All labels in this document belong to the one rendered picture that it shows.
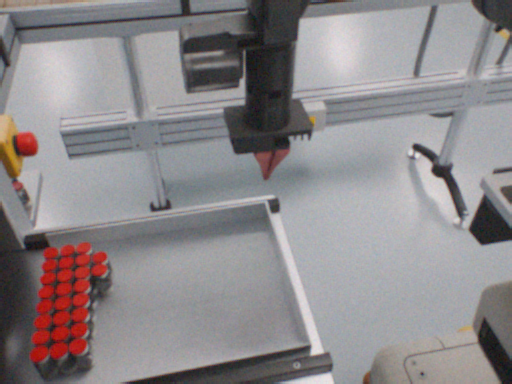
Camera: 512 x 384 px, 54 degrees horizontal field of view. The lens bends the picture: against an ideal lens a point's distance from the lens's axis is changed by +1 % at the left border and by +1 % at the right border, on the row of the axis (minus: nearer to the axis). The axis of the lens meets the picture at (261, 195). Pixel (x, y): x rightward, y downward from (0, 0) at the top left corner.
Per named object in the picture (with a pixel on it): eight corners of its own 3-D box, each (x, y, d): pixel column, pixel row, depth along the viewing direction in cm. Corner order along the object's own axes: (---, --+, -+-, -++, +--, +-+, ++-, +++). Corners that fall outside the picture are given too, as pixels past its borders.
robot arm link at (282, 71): (304, 40, 53) (289, 15, 57) (240, 46, 51) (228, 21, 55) (299, 96, 57) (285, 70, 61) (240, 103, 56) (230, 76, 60)
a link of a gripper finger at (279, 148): (226, 165, 71) (224, 109, 64) (276, 159, 72) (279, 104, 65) (234, 198, 66) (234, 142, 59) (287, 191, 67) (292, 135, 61)
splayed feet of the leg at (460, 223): (454, 232, 198) (464, 207, 188) (402, 152, 233) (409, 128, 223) (473, 229, 199) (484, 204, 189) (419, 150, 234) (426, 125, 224)
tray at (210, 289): (33, 415, 60) (23, 402, 58) (52, 248, 78) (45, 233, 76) (310, 358, 65) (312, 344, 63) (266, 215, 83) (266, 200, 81)
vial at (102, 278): (98, 296, 72) (90, 277, 68) (98, 284, 73) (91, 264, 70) (114, 293, 72) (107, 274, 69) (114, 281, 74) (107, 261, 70)
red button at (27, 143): (13, 164, 78) (4, 143, 75) (16, 148, 81) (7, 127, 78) (39, 161, 79) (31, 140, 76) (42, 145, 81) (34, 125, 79)
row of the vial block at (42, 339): (39, 381, 63) (27, 363, 60) (52, 267, 75) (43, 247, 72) (58, 377, 63) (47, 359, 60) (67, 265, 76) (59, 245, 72)
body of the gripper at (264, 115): (222, 118, 65) (221, 67, 60) (299, 110, 66) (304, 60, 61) (231, 150, 60) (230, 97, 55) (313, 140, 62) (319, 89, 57)
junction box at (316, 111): (290, 135, 168) (291, 113, 162) (286, 126, 171) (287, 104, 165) (324, 131, 170) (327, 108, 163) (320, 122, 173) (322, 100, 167)
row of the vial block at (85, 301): (77, 374, 64) (67, 355, 60) (83, 262, 76) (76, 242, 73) (95, 370, 64) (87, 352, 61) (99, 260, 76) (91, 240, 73)
